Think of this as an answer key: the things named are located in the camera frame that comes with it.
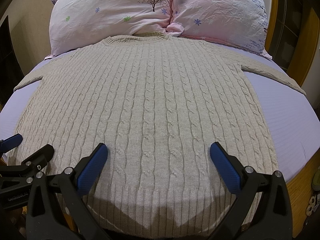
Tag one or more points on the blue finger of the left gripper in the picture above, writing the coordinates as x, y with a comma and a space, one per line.
36, 161
10, 143

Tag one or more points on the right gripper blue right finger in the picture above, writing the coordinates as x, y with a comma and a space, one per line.
243, 182

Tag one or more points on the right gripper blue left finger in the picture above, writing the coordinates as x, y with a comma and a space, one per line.
73, 184

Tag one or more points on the beige cable-knit sweater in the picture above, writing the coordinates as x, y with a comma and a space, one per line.
158, 103

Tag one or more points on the left pink floral pillow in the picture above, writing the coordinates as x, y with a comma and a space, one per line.
78, 23

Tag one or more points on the pink floral pillow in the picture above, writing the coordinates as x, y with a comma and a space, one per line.
78, 23
239, 23

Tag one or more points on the right pink floral pillow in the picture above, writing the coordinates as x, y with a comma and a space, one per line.
239, 23

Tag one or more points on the wooden headboard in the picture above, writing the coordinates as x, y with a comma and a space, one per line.
293, 36

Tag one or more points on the wooden bed frame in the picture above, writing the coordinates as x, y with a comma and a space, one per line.
300, 191

